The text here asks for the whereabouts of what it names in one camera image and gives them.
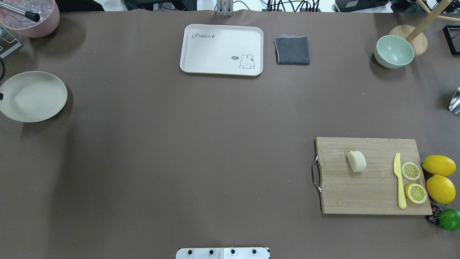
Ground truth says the cream round plate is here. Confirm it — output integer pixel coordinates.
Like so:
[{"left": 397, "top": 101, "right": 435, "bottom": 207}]
[{"left": 0, "top": 72, "right": 68, "bottom": 123}]

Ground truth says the cream rectangular rabbit tray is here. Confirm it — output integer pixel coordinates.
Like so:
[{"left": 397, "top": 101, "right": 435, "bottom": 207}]
[{"left": 179, "top": 24, "right": 263, "bottom": 76}]

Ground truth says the black metal tray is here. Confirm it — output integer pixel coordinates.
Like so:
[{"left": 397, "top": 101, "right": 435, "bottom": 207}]
[{"left": 442, "top": 25, "right": 460, "bottom": 55}]

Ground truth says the white cup rack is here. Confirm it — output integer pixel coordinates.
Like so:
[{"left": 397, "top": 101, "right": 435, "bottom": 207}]
[{"left": 0, "top": 25, "right": 22, "bottom": 59}]

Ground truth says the pink bowl with ice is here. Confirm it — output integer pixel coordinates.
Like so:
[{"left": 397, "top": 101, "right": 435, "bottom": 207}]
[{"left": 0, "top": 0, "right": 60, "bottom": 38}]

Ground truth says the metal muddler black tip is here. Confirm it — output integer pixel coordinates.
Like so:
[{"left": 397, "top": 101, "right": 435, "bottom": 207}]
[{"left": 0, "top": 1, "right": 41, "bottom": 22}]

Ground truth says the dark grey folded cloth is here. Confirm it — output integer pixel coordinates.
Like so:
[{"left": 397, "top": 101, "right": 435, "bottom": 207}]
[{"left": 274, "top": 34, "right": 311, "bottom": 65}]

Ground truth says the wooden cutting board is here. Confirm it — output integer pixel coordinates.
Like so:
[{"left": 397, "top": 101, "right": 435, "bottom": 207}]
[{"left": 312, "top": 137, "right": 432, "bottom": 215}]

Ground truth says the mint green bowl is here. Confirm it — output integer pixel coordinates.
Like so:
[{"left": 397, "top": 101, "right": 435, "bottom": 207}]
[{"left": 374, "top": 35, "right": 414, "bottom": 69}]

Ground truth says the yellow plastic knife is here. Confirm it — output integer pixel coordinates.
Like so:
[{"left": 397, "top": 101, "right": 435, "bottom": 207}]
[{"left": 393, "top": 153, "right": 407, "bottom": 209}]

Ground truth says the lemon half slice upper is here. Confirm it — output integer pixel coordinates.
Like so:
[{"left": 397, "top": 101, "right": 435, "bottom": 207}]
[{"left": 401, "top": 162, "right": 422, "bottom": 181}]

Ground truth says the lemon half slice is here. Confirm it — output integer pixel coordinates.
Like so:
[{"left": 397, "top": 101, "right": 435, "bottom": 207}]
[
  {"left": 401, "top": 162, "right": 422, "bottom": 181},
  {"left": 404, "top": 183, "right": 428, "bottom": 204}
]

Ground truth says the wooden mug tree stand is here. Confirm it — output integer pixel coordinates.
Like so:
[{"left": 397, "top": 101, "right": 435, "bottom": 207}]
[{"left": 389, "top": 0, "right": 459, "bottom": 58}]

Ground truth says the lemon half slice lower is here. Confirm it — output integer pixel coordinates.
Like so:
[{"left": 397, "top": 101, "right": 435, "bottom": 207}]
[{"left": 404, "top": 183, "right": 428, "bottom": 204}]

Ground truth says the whole lemon far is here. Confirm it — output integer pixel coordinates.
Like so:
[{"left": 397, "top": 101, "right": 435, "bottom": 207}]
[{"left": 421, "top": 155, "right": 456, "bottom": 177}]

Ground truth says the metal scoop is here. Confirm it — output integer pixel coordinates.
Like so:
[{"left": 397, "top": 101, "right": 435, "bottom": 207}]
[{"left": 448, "top": 87, "right": 460, "bottom": 115}]

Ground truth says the green lime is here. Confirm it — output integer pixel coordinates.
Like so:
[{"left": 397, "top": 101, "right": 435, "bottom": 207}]
[{"left": 438, "top": 208, "right": 460, "bottom": 231}]

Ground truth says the aluminium frame post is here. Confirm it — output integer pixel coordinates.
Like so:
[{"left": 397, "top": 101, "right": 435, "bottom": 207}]
[{"left": 215, "top": 0, "right": 234, "bottom": 17}]

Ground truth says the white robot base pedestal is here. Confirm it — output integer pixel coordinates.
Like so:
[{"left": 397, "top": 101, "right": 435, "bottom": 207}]
[{"left": 175, "top": 247, "right": 271, "bottom": 259}]

